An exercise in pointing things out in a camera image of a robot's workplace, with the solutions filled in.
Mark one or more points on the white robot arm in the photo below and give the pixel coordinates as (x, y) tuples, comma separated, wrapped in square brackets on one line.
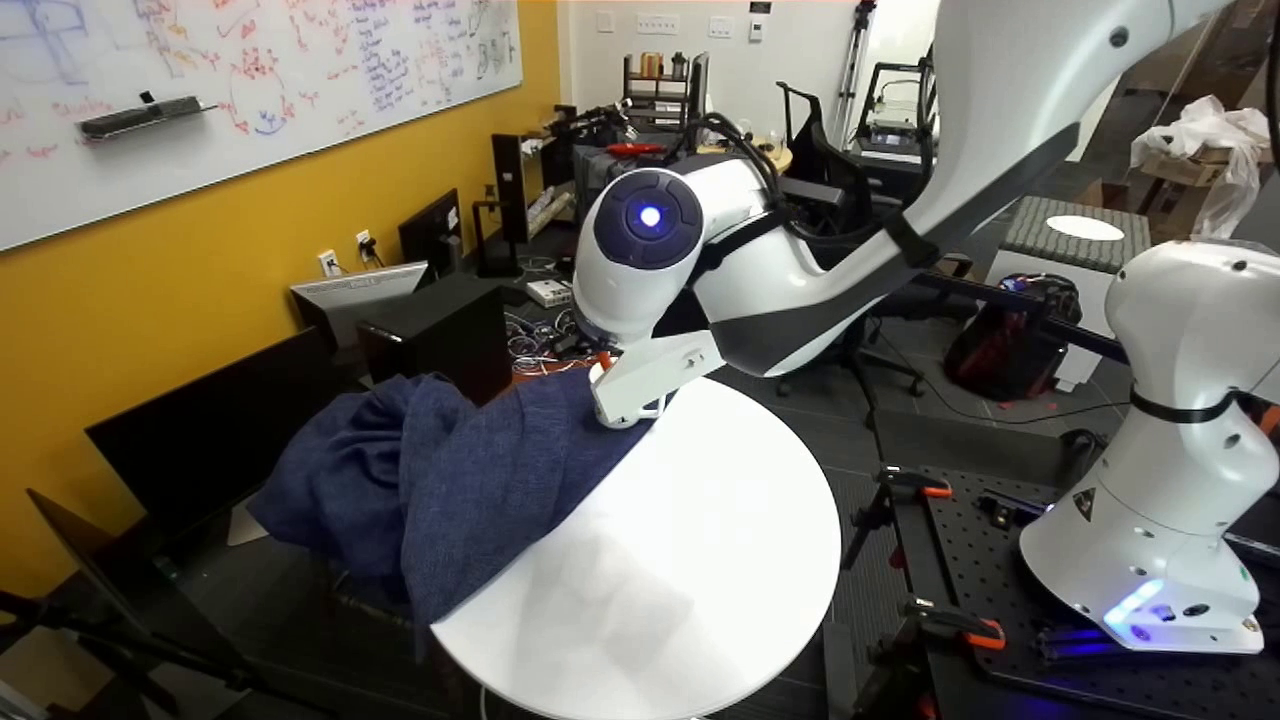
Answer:
[(693, 268)]

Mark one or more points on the round white table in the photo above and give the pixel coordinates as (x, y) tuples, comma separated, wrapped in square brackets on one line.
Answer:
[(687, 581)]

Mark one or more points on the dark blue cloth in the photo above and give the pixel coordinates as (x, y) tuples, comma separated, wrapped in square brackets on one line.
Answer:
[(431, 493)]

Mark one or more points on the black orange-tipped clamp rear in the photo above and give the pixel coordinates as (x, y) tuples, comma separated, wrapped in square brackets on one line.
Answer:
[(893, 486)]

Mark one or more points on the black orange-tipped clamp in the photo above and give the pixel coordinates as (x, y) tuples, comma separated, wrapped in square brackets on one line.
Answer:
[(896, 687), (893, 486)]

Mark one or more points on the black orange-tipped clamp front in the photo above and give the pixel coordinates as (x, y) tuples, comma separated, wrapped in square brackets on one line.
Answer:
[(896, 687)]

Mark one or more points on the whiteboard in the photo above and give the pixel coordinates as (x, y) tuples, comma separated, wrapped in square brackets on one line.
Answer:
[(113, 104)]

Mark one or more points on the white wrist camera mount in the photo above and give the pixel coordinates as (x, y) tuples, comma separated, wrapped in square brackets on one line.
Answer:
[(637, 383)]

